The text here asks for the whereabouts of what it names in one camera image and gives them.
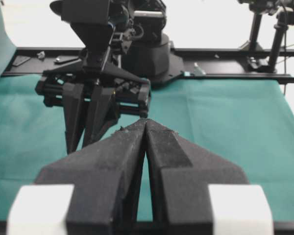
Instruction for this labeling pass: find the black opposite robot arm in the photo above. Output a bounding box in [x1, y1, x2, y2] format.
[35, 0, 248, 235]

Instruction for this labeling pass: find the green table cloth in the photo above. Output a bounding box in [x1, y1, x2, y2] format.
[0, 75, 294, 221]

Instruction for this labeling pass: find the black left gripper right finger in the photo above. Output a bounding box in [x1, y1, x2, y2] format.
[146, 119, 249, 235]

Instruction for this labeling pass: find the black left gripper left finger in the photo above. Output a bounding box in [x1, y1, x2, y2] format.
[35, 119, 146, 235]

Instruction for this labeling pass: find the black base frame rail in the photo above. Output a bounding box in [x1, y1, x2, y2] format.
[2, 47, 294, 86]

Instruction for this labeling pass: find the black camera stand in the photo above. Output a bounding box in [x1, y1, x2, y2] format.
[237, 0, 294, 74]

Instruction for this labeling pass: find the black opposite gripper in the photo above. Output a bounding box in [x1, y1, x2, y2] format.
[35, 21, 151, 154]

